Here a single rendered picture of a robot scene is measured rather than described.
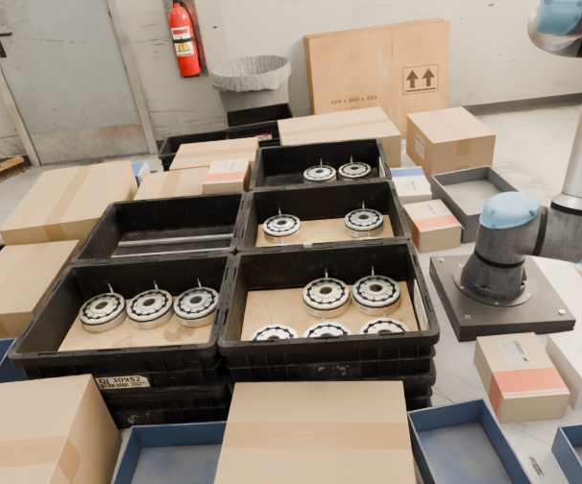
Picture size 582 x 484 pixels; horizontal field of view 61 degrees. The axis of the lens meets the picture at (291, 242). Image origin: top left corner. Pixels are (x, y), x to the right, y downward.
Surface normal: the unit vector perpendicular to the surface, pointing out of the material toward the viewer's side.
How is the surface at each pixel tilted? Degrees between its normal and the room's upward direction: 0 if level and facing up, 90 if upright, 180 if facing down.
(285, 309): 0
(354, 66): 80
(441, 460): 0
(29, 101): 90
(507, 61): 90
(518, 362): 0
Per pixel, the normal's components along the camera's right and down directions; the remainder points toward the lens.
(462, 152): 0.11, 0.54
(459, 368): -0.11, -0.83
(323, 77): 0.00, 0.37
